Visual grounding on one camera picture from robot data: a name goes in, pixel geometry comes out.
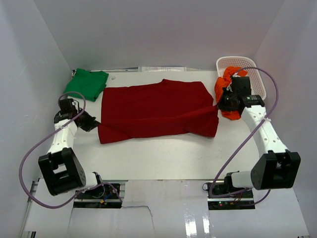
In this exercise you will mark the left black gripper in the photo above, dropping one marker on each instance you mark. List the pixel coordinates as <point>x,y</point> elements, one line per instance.
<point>91,125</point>

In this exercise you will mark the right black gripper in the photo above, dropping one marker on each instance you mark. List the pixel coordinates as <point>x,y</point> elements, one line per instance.
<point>221,105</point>

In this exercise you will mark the red t-shirt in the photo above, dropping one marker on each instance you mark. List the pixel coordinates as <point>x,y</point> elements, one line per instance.
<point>160,109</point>

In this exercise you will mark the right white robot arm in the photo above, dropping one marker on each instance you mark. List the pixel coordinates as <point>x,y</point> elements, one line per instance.
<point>277,167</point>

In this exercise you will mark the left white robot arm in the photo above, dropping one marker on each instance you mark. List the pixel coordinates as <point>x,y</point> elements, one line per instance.
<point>60,167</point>

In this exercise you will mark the orange crumpled t-shirt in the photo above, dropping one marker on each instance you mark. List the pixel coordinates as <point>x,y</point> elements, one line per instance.
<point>221,83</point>

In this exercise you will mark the green folded t-shirt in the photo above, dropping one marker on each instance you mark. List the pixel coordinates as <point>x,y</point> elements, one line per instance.
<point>88,83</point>

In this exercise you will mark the white perforated plastic basket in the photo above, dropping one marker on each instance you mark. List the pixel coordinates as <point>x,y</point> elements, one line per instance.
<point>233,63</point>

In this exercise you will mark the white paper sheet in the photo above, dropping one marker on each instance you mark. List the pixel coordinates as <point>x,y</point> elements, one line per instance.
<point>161,69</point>

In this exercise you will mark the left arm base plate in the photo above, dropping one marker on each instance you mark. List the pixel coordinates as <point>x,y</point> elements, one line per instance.
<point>103,197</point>

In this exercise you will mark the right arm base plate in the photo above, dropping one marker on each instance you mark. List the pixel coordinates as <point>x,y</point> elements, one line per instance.
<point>241,201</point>

